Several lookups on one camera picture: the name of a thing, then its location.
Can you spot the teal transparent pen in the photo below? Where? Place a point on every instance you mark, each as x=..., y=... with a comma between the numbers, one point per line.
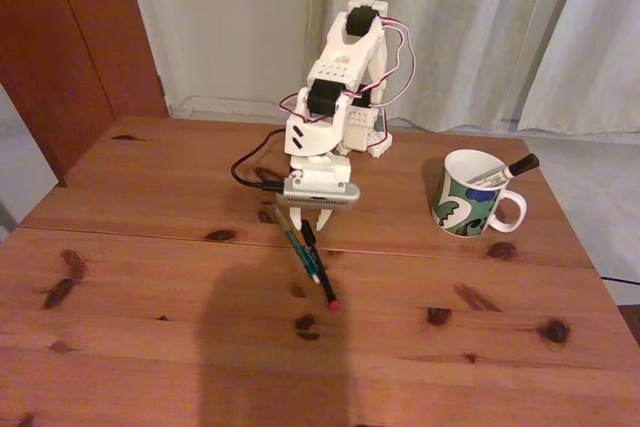
x=299, y=249

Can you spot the black pen with red end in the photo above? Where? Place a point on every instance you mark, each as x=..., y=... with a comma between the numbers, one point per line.
x=327, y=287

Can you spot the white green blue patterned mug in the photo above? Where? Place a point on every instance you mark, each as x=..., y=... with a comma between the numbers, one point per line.
x=460, y=219

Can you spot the white marker with black cap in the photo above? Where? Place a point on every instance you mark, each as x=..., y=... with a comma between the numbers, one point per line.
x=522, y=163

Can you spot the white curtain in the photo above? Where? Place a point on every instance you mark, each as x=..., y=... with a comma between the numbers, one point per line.
x=600, y=47
x=475, y=7

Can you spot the brown wooden door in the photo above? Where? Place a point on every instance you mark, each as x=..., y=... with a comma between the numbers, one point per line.
x=60, y=47

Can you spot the silver gripper camera box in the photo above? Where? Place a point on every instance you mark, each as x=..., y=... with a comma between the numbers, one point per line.
x=320, y=197

